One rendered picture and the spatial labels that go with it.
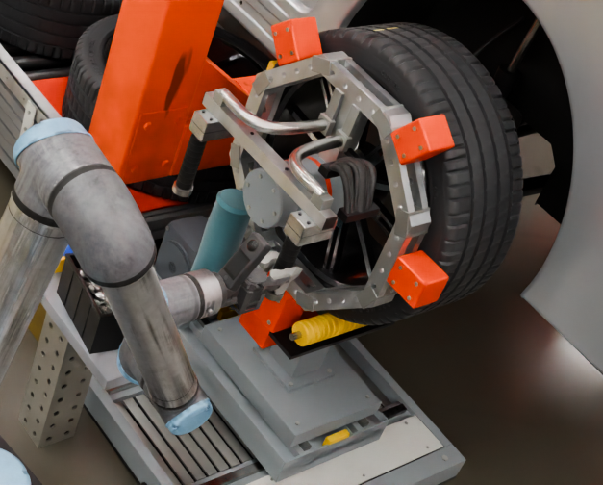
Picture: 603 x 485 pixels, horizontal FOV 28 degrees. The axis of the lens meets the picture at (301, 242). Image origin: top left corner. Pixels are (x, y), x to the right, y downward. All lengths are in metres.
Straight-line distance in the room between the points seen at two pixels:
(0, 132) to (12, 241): 1.74
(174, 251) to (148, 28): 0.62
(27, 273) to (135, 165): 1.07
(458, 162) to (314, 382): 0.87
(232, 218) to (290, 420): 0.58
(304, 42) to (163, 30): 0.33
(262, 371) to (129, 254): 1.33
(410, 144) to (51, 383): 1.04
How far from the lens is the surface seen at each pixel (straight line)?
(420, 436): 3.32
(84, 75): 3.40
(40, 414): 2.96
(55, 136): 1.83
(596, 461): 3.69
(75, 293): 2.65
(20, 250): 1.89
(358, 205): 2.36
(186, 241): 3.07
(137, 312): 1.90
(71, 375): 2.87
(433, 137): 2.36
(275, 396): 3.01
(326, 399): 3.06
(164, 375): 2.08
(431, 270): 2.46
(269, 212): 2.50
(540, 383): 3.82
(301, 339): 2.75
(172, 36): 2.76
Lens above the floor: 2.28
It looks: 36 degrees down
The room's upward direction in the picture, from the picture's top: 23 degrees clockwise
